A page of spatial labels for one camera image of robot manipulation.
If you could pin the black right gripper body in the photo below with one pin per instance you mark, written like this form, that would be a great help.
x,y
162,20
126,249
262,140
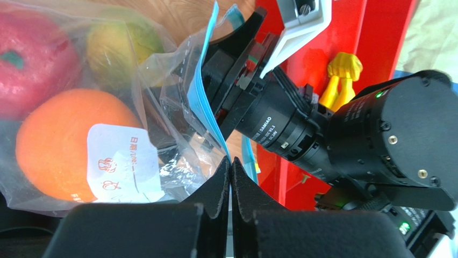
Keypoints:
x,y
229,89

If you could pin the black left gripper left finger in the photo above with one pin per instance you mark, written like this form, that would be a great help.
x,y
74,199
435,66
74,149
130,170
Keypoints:
x,y
195,227

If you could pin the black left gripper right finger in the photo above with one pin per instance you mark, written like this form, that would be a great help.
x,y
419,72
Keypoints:
x,y
262,227

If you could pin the yellow fake banana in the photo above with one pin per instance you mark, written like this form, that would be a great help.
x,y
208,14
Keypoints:
x,y
343,70

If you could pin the yellow green fake mango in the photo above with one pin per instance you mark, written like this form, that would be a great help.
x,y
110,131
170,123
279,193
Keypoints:
x,y
115,48

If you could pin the clear zip top bag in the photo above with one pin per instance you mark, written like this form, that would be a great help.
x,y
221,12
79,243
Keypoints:
x,y
125,164

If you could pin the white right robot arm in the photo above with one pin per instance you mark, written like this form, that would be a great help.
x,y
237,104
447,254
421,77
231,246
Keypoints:
x,y
388,155

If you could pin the orange fake fruit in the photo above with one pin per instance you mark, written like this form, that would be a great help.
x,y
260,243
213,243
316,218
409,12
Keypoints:
x,y
51,144

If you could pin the red fake apple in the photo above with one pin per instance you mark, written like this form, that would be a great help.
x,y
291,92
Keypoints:
x,y
38,61

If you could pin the red plastic tray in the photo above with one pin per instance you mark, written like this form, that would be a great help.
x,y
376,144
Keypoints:
x,y
374,31

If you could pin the plaid checkered pillow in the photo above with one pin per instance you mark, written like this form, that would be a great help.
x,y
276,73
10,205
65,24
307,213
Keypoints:
x,y
431,40

